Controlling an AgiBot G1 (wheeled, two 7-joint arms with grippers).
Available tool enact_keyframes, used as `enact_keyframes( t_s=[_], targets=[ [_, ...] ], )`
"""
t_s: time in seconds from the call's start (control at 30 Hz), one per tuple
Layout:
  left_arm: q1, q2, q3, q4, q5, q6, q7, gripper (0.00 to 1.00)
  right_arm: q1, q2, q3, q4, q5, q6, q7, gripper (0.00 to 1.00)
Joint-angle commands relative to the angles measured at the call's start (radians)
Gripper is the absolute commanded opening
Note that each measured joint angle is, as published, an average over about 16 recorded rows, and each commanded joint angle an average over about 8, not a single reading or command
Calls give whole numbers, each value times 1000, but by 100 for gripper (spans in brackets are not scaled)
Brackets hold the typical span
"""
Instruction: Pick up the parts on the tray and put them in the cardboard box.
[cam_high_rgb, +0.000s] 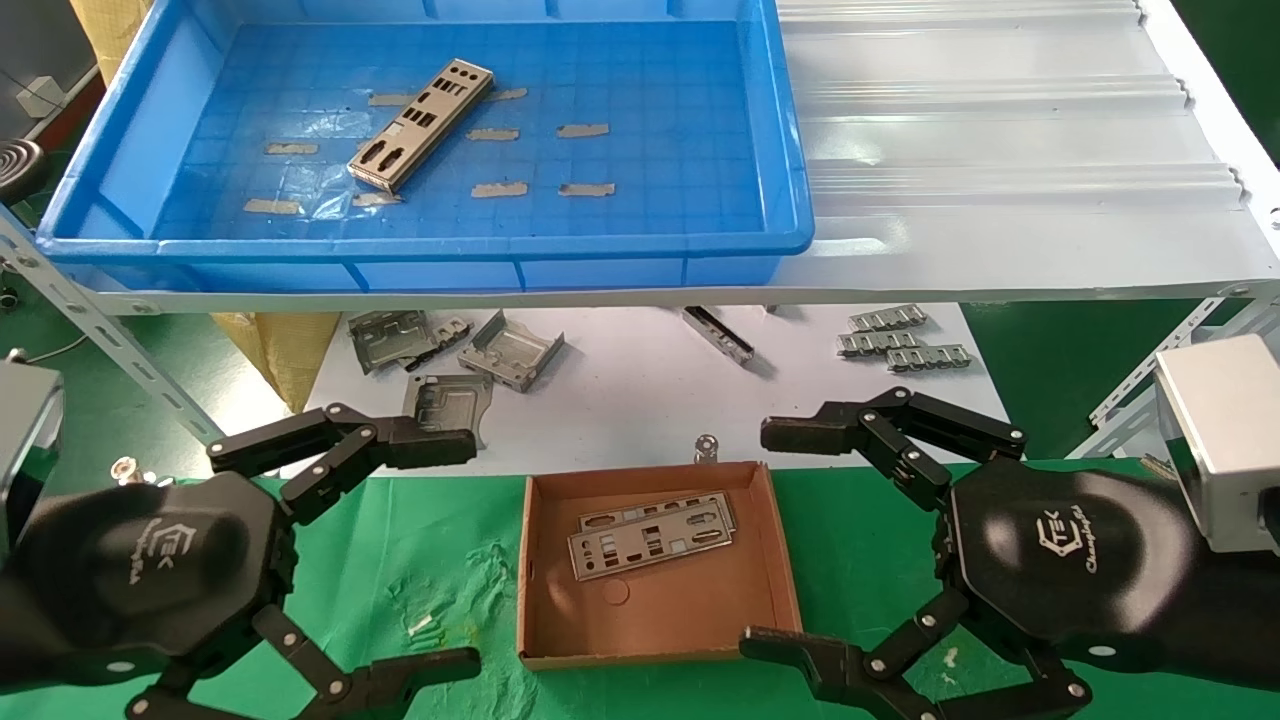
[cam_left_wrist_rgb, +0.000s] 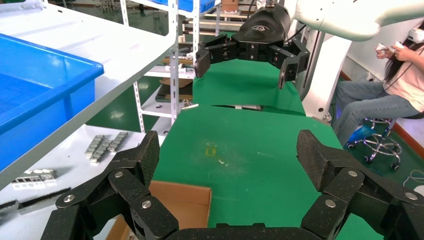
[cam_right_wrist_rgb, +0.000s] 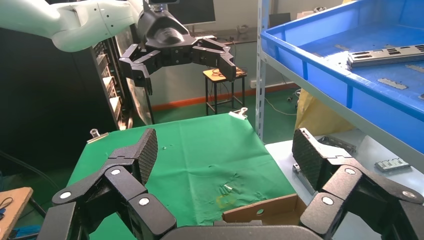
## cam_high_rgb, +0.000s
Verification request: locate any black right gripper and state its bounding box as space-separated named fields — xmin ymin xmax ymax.
xmin=938 ymin=458 xmax=1280 ymax=693

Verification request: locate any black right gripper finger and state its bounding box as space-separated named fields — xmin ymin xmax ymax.
xmin=760 ymin=387 xmax=1028 ymax=511
xmin=740 ymin=585 xmax=1093 ymax=720

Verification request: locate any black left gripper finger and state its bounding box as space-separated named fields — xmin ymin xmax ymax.
xmin=207 ymin=403 xmax=478 ymax=526

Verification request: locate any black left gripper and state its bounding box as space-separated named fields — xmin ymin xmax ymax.
xmin=0 ymin=470 xmax=483 ymax=720

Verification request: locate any silver perforated io shield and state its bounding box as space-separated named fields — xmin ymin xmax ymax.
xmin=347 ymin=60 xmax=496 ymax=193
xmin=577 ymin=490 xmax=737 ymax=533
xmin=567 ymin=497 xmax=739 ymax=582

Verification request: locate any grey folded metal tray part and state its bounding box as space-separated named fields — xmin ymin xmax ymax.
xmin=457 ymin=309 xmax=567 ymax=394

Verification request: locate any brown cardboard box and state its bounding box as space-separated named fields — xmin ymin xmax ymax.
xmin=516 ymin=460 xmax=805 ymax=672

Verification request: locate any blue plastic tray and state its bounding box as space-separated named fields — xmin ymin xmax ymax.
xmin=35 ymin=0 xmax=816 ymax=294

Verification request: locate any white socket box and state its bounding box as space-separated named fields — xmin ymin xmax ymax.
xmin=17 ymin=75 xmax=67 ymax=117

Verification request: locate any grey embossed metal plate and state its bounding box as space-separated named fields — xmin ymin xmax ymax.
xmin=402 ymin=373 xmax=495 ymax=451

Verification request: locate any silver slotted connector strip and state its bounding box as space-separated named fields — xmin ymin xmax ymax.
xmin=887 ymin=343 xmax=974 ymax=374
xmin=837 ymin=330 xmax=923 ymax=359
xmin=848 ymin=304 xmax=929 ymax=333

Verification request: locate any green table cloth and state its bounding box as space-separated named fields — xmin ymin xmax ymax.
xmin=0 ymin=458 xmax=1280 ymax=720

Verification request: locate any narrow dark metal channel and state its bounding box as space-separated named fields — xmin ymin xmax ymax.
xmin=682 ymin=305 xmax=757 ymax=367

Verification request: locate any yellow woven sack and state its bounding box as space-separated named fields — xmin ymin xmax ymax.
xmin=208 ymin=311 xmax=343 ymax=414
xmin=68 ymin=0 xmax=156 ymax=88

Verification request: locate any white board sheet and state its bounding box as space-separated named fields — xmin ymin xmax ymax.
xmin=280 ymin=303 xmax=1026 ymax=479

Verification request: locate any white metal shelf rack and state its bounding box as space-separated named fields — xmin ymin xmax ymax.
xmin=55 ymin=0 xmax=1280 ymax=317

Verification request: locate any black coiled round object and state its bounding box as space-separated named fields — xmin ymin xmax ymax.
xmin=0 ymin=138 xmax=47 ymax=203

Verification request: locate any grey stamped metal bracket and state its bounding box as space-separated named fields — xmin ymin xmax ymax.
xmin=347 ymin=310 xmax=473 ymax=377

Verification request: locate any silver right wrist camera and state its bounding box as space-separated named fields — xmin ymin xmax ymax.
xmin=1153 ymin=334 xmax=1280 ymax=554

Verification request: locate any grey perforated angle post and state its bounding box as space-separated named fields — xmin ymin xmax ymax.
xmin=0 ymin=205 xmax=236 ymax=446
xmin=1088 ymin=283 xmax=1280 ymax=461

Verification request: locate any thin white floor cable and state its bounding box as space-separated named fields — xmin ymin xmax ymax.
xmin=18 ymin=335 xmax=91 ymax=363

